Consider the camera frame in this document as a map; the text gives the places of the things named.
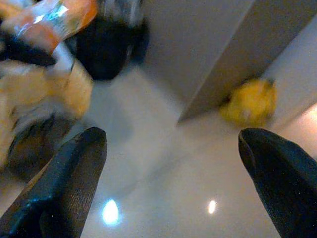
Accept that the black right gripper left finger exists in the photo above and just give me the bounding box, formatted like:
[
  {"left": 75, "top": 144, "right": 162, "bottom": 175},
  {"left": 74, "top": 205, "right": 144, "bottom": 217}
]
[{"left": 0, "top": 126, "right": 107, "bottom": 238}]

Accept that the yellow cartoon print blanket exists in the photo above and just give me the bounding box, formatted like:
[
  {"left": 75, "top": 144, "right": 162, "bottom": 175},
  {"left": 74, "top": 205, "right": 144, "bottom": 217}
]
[{"left": 0, "top": 58, "right": 93, "bottom": 172}]

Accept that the orange label plastic bottle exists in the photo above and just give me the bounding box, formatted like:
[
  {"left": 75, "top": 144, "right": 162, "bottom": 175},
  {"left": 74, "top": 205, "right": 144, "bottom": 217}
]
[{"left": 0, "top": 0, "right": 99, "bottom": 74}]

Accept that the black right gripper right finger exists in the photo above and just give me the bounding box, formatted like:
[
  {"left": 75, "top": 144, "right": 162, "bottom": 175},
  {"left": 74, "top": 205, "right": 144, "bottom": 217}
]
[{"left": 238, "top": 128, "right": 317, "bottom": 238}]

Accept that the grey cabinet panel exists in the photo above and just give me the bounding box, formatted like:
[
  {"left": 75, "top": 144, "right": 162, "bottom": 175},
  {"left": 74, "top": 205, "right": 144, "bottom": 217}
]
[{"left": 178, "top": 0, "right": 317, "bottom": 122}]

